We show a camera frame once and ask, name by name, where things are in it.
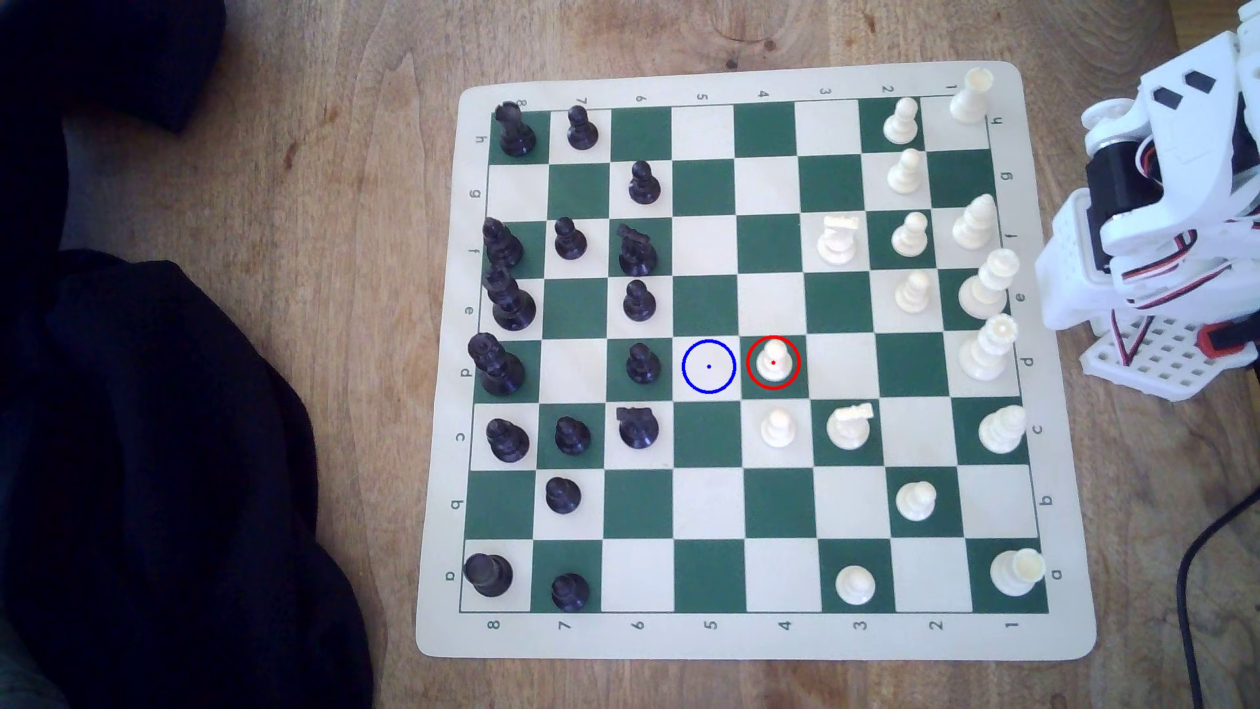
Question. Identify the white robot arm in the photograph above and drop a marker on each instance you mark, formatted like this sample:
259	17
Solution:
1073	276

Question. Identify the black chess pawn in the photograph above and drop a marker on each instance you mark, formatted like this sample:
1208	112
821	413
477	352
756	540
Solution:
562	496
582	130
639	302
570	593
644	185
643	365
569	241
572	437

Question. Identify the white chess king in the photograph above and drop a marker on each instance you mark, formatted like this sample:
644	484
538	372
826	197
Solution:
987	286

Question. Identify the green and cream chess mat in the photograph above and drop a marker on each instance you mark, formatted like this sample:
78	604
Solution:
704	512

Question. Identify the black chess king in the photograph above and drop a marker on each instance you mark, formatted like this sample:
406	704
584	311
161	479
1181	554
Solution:
512	305

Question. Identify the black chess bishop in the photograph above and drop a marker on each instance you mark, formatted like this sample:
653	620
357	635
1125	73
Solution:
502	246
508	442

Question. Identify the black chess rook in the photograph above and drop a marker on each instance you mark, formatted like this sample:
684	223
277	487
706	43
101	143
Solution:
487	575
515	133

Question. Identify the white chess knight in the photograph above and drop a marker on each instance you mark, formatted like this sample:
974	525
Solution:
839	243
850	427

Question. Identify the white chess bishop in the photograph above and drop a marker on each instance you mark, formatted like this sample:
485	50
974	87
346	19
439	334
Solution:
976	224
1003	431

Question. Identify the white perforated base plate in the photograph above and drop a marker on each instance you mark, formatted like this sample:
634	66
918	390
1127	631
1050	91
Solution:
1162	359

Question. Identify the white chess queen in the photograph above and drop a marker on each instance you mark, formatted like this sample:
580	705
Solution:
987	350

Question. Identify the black cloth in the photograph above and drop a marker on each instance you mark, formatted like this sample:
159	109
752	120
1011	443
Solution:
148	443

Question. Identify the black chess knight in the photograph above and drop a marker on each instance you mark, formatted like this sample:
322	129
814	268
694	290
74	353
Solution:
636	254
638	429

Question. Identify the black chess queen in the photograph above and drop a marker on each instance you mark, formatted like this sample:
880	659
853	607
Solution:
497	368

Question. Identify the red clamp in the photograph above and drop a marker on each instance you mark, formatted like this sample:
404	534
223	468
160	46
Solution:
1226	340

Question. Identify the white chess rook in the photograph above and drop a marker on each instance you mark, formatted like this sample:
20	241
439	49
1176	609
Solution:
972	96
1017	572

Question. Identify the white chess pawn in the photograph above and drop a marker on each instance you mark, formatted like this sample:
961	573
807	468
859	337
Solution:
778	429
773	360
902	123
854	586
911	236
913	293
906	173
915	501

